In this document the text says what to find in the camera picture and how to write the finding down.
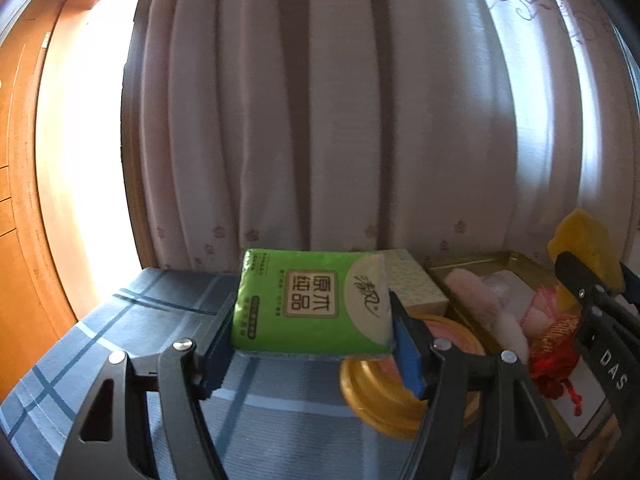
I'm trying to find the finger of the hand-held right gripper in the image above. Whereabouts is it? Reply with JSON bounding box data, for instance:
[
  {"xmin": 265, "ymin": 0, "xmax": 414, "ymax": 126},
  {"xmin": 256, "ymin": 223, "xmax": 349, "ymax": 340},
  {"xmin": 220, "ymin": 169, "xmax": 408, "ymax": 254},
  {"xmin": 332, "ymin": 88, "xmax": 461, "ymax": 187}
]
[
  {"xmin": 619, "ymin": 261, "xmax": 640, "ymax": 307},
  {"xmin": 555, "ymin": 251, "xmax": 622, "ymax": 307}
]

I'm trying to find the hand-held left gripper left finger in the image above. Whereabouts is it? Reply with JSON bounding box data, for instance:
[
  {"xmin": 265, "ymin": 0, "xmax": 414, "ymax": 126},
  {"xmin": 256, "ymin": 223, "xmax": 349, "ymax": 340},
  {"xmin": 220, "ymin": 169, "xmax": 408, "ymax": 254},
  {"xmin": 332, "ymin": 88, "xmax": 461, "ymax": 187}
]
[{"xmin": 52, "ymin": 305, "xmax": 236, "ymax": 480}]

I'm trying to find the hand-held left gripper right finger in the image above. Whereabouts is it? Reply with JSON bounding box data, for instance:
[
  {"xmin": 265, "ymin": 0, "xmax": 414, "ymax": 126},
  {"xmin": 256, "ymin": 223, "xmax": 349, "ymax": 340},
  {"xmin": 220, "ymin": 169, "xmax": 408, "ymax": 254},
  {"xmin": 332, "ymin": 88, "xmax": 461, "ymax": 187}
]
[{"xmin": 389, "ymin": 290, "xmax": 576, "ymax": 480}]

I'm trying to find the yellow sponge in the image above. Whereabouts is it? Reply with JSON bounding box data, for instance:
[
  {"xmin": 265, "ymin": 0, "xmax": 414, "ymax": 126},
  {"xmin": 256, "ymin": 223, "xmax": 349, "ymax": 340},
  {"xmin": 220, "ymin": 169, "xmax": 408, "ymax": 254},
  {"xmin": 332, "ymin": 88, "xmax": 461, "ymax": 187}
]
[{"xmin": 546, "ymin": 208, "xmax": 625, "ymax": 312}]

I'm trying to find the red gold-embroidered pouch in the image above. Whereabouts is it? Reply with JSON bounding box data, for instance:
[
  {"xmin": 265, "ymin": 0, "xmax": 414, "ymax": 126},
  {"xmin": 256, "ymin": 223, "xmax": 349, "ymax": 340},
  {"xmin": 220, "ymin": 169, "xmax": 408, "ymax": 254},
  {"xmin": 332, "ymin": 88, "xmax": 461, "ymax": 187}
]
[{"xmin": 529, "ymin": 309, "xmax": 587, "ymax": 417}]

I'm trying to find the gold rectangular box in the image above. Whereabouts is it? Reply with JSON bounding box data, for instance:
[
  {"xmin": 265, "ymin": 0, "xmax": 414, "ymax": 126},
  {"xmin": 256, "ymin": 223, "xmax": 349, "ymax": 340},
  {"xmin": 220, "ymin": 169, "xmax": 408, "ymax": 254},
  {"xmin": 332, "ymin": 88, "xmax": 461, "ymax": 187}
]
[{"xmin": 424, "ymin": 250, "xmax": 640, "ymax": 457}]

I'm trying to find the pink fluffy cloth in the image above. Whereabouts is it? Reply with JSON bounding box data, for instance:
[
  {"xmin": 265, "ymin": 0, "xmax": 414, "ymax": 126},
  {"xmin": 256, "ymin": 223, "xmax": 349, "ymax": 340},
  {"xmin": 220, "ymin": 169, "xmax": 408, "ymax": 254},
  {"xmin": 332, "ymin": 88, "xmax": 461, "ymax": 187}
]
[{"xmin": 444, "ymin": 266, "xmax": 532, "ymax": 362}]

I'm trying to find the green tissue packet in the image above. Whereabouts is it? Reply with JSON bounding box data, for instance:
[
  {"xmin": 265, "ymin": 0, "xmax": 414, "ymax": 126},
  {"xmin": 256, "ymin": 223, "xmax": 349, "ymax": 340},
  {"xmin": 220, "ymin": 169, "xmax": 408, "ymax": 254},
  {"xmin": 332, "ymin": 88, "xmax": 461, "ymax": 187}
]
[{"xmin": 230, "ymin": 247, "xmax": 397, "ymax": 361}]

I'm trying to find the round gold tin lid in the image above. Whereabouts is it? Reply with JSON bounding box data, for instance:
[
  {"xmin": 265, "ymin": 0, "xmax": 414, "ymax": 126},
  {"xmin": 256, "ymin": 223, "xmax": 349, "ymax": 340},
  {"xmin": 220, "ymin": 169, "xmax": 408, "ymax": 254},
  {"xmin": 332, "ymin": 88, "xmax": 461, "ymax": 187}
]
[{"xmin": 339, "ymin": 311, "xmax": 487, "ymax": 440}]

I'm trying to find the cream patterned cardboard box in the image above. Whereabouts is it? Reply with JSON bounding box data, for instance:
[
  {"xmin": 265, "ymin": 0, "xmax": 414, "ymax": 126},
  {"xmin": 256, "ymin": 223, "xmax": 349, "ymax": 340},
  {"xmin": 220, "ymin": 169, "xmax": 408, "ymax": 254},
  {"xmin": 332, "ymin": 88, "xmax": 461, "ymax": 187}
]
[{"xmin": 381, "ymin": 248, "xmax": 449, "ymax": 313}]

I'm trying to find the blue plaid sofa cover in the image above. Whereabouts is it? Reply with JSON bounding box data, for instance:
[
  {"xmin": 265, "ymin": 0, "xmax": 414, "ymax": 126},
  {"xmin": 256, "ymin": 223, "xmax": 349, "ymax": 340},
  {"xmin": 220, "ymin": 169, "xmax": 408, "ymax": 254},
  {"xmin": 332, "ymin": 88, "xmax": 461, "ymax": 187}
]
[{"xmin": 0, "ymin": 266, "xmax": 501, "ymax": 480}]

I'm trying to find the pale floral curtain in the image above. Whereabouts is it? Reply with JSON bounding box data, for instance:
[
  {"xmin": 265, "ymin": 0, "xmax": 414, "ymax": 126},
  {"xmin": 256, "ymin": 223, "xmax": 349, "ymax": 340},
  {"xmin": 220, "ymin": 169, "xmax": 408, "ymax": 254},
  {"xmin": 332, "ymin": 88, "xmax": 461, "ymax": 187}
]
[{"xmin": 134, "ymin": 0, "xmax": 640, "ymax": 282}]

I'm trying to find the wooden door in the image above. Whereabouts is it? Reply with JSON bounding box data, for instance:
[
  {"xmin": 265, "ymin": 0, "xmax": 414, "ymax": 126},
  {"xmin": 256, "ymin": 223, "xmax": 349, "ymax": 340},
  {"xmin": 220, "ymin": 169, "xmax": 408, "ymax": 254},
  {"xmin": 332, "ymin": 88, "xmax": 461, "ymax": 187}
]
[{"xmin": 0, "ymin": 0, "xmax": 151, "ymax": 342}]

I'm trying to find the dark brown window frame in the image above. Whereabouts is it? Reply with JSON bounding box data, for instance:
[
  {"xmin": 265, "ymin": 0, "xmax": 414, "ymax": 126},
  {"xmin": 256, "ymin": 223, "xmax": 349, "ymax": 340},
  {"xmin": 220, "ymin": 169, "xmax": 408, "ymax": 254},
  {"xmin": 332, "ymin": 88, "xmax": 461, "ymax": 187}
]
[{"xmin": 119, "ymin": 0, "xmax": 157, "ymax": 272}]

